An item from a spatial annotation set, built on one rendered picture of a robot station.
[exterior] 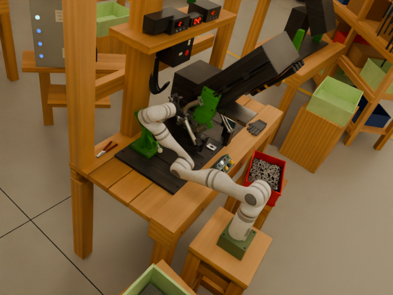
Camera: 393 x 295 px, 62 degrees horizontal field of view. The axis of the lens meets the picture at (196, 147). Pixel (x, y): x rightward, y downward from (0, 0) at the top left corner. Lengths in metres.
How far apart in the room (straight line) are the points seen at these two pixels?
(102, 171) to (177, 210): 0.46
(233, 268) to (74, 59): 1.14
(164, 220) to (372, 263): 2.15
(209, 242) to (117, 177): 0.59
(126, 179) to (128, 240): 0.91
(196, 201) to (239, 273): 0.41
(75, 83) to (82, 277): 1.40
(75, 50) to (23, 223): 1.62
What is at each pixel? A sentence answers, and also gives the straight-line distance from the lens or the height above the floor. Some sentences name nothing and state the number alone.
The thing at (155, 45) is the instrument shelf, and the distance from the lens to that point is 1.60.
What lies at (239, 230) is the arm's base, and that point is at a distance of 1.55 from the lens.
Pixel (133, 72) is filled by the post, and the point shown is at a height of 1.31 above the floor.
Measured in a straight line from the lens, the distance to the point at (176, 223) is 1.62.
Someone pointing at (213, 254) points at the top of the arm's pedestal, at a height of 0.85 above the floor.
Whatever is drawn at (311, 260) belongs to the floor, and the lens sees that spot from 2.98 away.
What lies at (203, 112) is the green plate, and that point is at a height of 1.14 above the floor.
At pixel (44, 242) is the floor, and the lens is 2.64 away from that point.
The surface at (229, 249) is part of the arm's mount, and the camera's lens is 1.63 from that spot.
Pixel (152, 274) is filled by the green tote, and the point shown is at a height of 0.90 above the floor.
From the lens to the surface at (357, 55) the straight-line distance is 4.84.
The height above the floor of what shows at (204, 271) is 0.71.
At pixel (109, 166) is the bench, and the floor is 0.88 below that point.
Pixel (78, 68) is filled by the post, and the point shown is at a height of 1.47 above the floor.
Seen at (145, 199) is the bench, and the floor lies 0.88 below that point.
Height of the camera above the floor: 2.18
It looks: 39 degrees down
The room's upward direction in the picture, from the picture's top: 15 degrees clockwise
